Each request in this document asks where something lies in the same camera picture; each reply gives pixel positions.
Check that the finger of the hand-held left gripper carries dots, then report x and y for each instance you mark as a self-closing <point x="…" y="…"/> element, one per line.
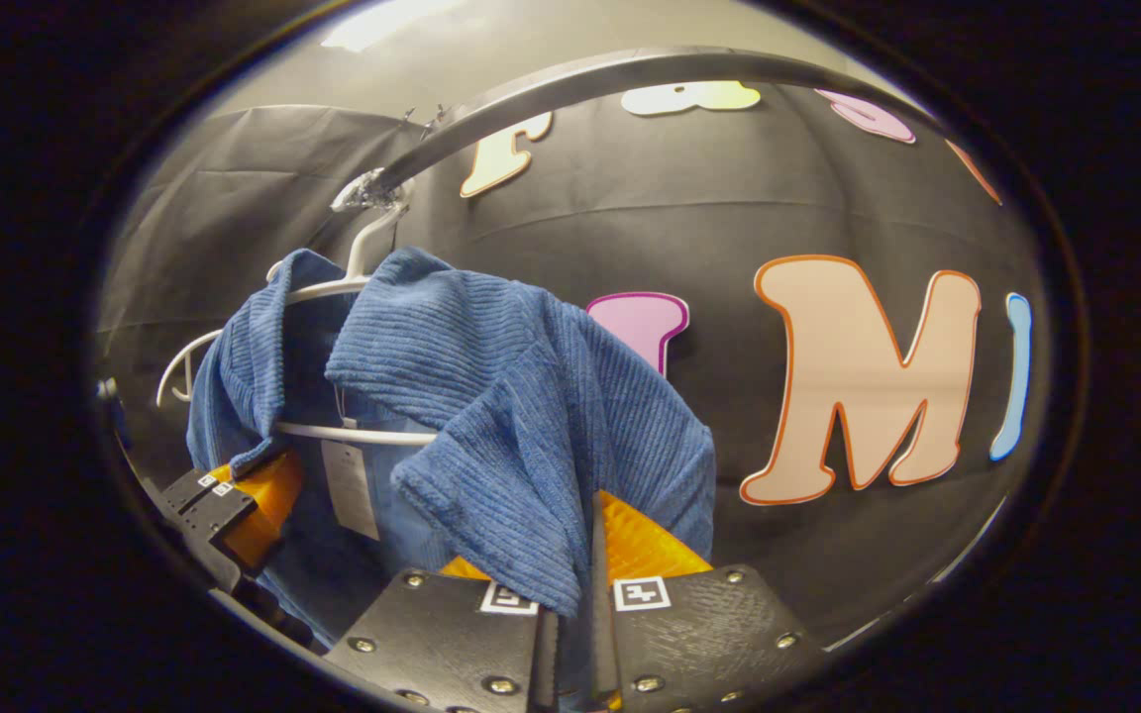
<point x="268" y="505"/>
<point x="189" y="490"/>

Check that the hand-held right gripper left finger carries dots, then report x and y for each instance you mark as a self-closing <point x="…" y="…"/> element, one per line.
<point x="442" y="644"/>

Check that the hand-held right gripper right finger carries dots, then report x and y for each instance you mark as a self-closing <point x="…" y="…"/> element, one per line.
<point x="602" y="634"/>

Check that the white plastic clothes hanger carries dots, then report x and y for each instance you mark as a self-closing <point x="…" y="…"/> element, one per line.
<point x="363" y="434"/>

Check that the black backdrop cloth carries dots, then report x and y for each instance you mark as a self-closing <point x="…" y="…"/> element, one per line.
<point x="729" y="198"/>

